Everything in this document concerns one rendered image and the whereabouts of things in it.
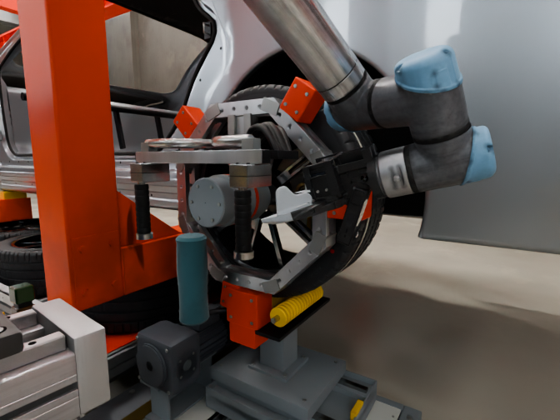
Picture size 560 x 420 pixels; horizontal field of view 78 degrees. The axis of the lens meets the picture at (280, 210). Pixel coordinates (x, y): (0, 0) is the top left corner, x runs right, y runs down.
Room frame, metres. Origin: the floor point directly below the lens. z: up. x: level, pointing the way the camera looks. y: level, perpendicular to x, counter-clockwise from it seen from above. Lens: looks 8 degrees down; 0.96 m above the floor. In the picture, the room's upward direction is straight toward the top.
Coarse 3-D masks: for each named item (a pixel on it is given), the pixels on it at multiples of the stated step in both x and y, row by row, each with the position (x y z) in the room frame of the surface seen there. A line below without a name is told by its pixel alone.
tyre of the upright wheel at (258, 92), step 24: (240, 96) 1.09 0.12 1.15; (264, 96) 1.04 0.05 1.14; (312, 120) 0.96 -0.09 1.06; (336, 144) 0.92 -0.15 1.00; (336, 240) 0.92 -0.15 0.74; (360, 240) 0.94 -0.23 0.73; (312, 264) 0.96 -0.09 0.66; (336, 264) 0.92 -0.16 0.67; (288, 288) 1.00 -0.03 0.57; (312, 288) 0.96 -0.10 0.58
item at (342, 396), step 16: (208, 384) 1.12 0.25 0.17; (224, 384) 1.13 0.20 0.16; (352, 384) 1.10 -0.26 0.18; (368, 384) 1.15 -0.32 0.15; (208, 400) 1.10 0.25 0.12; (224, 400) 1.06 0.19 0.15; (240, 400) 1.07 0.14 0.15; (256, 400) 1.05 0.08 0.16; (336, 400) 1.07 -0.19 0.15; (352, 400) 1.07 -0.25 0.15; (368, 400) 1.07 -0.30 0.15; (240, 416) 1.03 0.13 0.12; (256, 416) 0.99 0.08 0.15; (272, 416) 1.00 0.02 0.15; (288, 416) 0.99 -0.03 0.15; (320, 416) 0.95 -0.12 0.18; (336, 416) 1.00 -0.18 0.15; (352, 416) 0.97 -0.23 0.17
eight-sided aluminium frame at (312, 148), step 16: (208, 112) 1.05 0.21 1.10; (224, 112) 1.02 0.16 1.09; (240, 112) 0.99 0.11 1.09; (256, 112) 0.96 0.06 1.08; (272, 112) 0.93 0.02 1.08; (208, 128) 1.06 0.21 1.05; (288, 128) 0.91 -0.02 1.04; (304, 128) 0.93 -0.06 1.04; (304, 144) 0.88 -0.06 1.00; (320, 144) 0.90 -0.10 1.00; (192, 176) 1.15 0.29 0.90; (192, 224) 1.12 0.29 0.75; (320, 224) 0.85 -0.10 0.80; (208, 240) 1.12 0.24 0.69; (320, 240) 0.85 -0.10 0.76; (208, 256) 1.06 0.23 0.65; (224, 256) 1.10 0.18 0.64; (304, 256) 0.88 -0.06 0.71; (320, 256) 0.90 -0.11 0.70; (224, 272) 1.03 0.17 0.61; (240, 272) 1.00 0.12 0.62; (256, 272) 1.01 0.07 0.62; (288, 272) 0.91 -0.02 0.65; (256, 288) 0.96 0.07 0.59; (272, 288) 0.93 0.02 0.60
